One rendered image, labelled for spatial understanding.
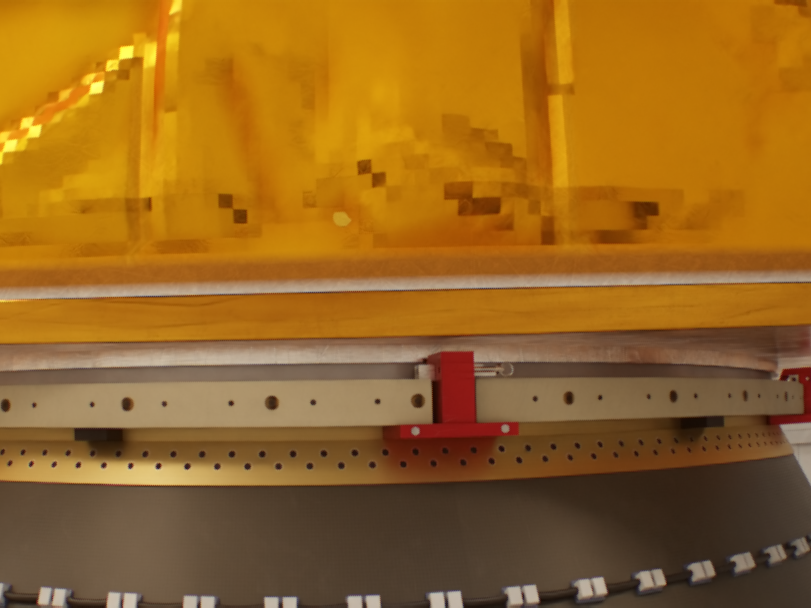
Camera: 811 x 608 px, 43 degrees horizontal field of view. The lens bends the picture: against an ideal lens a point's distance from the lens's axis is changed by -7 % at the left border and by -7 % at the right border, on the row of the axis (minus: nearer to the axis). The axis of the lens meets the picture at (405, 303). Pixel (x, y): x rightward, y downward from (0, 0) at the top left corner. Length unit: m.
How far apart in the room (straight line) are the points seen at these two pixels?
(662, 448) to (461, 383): 0.31
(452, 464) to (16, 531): 0.48
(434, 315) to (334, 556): 0.26
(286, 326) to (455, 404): 0.19
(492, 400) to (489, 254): 0.15
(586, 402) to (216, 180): 0.46
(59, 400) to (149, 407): 0.11
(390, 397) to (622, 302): 0.25
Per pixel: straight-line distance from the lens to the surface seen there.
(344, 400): 1.11
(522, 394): 1.16
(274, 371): 1.17
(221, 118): 1.12
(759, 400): 1.46
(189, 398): 1.13
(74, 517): 1.18
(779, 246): 1.18
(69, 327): 1.14
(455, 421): 1.12
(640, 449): 1.30
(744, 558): 1.32
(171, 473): 1.16
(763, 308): 1.17
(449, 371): 1.12
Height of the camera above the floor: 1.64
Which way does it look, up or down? 8 degrees up
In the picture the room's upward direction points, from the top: 1 degrees counter-clockwise
